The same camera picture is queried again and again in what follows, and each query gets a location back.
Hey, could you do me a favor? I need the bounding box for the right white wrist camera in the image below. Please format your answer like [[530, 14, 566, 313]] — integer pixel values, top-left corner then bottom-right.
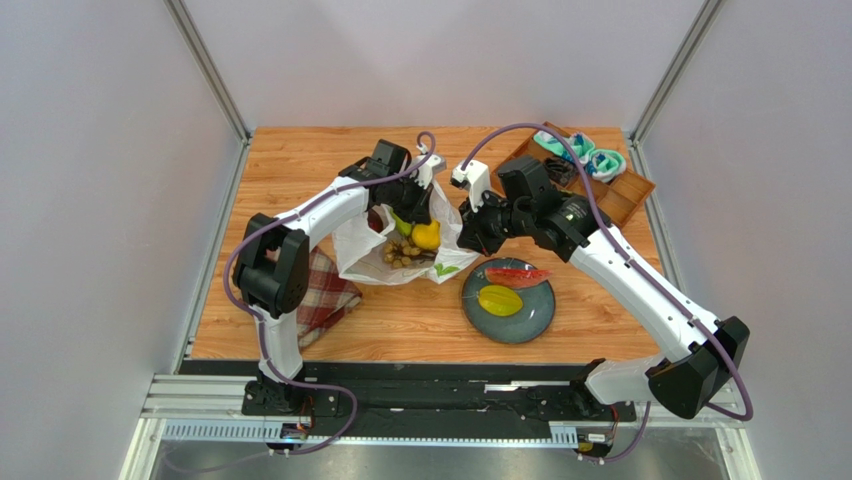
[[451, 160, 491, 212]]

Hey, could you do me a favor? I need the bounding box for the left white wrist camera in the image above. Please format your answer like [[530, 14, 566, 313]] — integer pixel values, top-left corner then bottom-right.
[[410, 154, 447, 189]]

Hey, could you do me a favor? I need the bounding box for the red plaid cloth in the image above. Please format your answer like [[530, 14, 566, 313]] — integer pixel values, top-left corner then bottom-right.
[[296, 247, 363, 349]]

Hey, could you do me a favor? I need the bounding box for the yellow fake pear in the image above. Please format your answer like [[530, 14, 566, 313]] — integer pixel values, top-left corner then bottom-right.
[[410, 220, 441, 251]]

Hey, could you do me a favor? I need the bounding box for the brown fake longan bunch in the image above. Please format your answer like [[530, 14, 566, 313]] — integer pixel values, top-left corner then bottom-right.
[[382, 239, 437, 269]]

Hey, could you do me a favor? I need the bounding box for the teal white sock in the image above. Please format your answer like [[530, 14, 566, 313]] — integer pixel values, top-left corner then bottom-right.
[[533, 130, 596, 164]]

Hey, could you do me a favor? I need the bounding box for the red fake watermelon slice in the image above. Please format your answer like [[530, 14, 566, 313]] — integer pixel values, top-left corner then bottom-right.
[[484, 267, 552, 290]]

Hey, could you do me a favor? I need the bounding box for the green fake lime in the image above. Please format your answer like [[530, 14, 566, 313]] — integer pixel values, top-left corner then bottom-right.
[[390, 211, 413, 238]]

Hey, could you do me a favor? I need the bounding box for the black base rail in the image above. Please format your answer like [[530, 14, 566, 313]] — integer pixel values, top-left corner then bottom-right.
[[241, 362, 637, 440]]

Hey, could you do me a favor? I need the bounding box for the wooden compartment tray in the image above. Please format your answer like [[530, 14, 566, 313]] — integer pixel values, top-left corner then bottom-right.
[[506, 122, 655, 228]]

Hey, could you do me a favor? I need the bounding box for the black sock roll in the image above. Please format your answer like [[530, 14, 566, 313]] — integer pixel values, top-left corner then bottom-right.
[[543, 157, 578, 188]]

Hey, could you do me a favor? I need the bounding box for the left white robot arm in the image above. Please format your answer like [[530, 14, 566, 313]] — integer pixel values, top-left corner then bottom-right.
[[223, 132, 446, 410]]

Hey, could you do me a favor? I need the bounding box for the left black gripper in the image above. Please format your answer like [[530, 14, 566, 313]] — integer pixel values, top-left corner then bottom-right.
[[385, 173, 433, 226]]

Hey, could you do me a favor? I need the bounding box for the blue ceramic plate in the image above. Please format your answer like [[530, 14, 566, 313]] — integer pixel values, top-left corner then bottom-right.
[[461, 258, 556, 344]]

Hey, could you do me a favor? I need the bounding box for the blue white sock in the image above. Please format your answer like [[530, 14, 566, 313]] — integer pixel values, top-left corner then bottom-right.
[[585, 149, 627, 183]]

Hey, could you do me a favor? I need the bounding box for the yellow fake starfruit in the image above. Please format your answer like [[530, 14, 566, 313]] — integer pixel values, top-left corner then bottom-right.
[[477, 285, 524, 317]]

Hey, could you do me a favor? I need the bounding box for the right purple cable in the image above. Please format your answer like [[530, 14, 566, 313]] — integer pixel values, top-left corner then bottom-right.
[[459, 121, 755, 464]]

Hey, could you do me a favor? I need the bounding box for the dark red fake fruit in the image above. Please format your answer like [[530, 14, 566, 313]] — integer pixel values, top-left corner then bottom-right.
[[367, 209, 385, 234]]

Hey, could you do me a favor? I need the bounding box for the white plastic bag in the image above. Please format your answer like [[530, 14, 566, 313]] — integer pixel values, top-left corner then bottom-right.
[[331, 181, 479, 286]]

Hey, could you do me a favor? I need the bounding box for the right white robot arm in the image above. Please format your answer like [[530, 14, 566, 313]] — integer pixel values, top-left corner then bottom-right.
[[451, 156, 750, 419]]

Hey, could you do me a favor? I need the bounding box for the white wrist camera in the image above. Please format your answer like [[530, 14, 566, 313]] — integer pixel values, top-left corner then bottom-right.
[[410, 154, 447, 189], [451, 160, 491, 212]]

